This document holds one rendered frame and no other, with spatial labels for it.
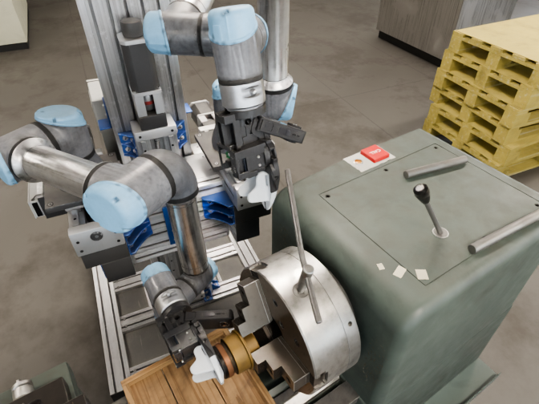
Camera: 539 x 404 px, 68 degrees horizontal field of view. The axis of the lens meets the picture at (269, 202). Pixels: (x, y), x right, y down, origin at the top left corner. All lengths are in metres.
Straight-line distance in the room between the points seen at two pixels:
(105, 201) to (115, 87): 0.61
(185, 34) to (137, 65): 0.51
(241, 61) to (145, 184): 0.33
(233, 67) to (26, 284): 2.33
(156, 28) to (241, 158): 0.28
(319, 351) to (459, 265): 0.35
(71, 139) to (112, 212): 0.43
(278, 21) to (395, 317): 0.78
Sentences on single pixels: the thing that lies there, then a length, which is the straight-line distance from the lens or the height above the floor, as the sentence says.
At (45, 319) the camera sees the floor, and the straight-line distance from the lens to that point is 2.59.
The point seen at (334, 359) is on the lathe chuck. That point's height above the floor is 1.13.
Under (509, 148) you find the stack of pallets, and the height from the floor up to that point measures 0.30.
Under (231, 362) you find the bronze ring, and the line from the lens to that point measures 0.92.
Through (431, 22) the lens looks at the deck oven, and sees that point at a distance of 5.51.
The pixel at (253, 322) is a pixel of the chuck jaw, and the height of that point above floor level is 1.13.
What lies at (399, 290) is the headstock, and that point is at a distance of 0.86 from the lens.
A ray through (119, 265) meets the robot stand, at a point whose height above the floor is 0.91.
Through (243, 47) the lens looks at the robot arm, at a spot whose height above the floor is 1.69.
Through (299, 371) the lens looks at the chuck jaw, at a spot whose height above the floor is 1.11.
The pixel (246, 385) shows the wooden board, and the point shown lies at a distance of 1.13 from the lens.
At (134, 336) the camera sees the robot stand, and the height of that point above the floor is 0.21.
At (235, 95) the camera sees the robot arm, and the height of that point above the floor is 1.62.
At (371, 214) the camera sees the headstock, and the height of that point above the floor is 1.26.
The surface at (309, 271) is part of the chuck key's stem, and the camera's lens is 0.77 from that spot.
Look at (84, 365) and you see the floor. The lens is 2.34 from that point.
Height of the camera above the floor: 1.91
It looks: 40 degrees down
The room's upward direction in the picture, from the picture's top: straight up
